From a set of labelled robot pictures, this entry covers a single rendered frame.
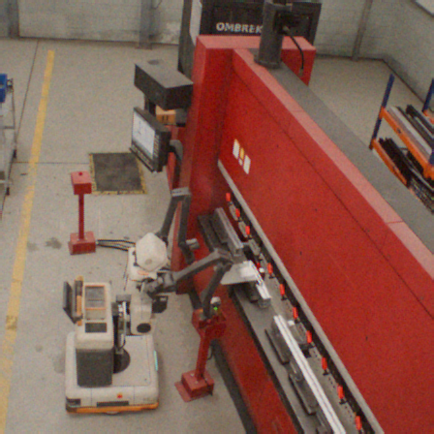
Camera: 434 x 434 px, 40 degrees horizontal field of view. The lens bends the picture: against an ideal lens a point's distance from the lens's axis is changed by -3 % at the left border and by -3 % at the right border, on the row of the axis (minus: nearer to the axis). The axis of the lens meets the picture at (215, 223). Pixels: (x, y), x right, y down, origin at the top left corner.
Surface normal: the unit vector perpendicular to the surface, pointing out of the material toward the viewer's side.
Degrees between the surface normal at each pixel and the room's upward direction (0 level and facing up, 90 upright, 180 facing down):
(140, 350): 0
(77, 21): 90
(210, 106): 90
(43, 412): 0
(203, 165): 90
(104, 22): 90
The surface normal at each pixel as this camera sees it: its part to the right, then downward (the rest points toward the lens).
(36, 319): 0.13, -0.80
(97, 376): 0.16, 0.61
